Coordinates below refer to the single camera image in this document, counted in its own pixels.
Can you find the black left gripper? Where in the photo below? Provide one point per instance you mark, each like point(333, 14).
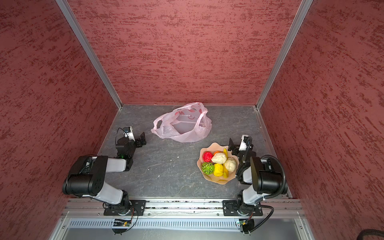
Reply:
point(140, 144)

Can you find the right aluminium corner post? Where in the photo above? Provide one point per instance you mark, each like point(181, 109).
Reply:
point(290, 37)

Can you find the pink plastic bag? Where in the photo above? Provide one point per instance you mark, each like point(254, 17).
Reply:
point(186, 124)

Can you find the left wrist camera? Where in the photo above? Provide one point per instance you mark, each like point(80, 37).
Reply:
point(128, 133)

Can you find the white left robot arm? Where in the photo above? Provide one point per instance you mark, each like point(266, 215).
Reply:
point(86, 178)

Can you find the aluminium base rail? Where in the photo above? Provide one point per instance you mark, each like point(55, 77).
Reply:
point(179, 214)

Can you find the red fake fruit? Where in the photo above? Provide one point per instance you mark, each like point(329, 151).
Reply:
point(207, 157)

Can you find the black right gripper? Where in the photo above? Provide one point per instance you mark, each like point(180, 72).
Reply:
point(231, 146)

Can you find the aluminium corner post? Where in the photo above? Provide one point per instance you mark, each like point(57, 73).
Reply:
point(79, 33)
point(290, 37)

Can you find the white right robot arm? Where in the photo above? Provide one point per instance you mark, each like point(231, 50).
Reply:
point(264, 175)

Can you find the yellow fake lemon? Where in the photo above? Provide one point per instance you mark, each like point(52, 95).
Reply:
point(218, 170)

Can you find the green fake fruit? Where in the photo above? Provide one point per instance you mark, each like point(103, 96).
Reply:
point(208, 168)

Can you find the beige fake pear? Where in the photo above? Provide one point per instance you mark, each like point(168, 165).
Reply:
point(219, 158)

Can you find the pink wavy bowl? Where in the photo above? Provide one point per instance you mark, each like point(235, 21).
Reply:
point(212, 178)

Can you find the left aluminium corner post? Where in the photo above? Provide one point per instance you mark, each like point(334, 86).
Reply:
point(79, 33)

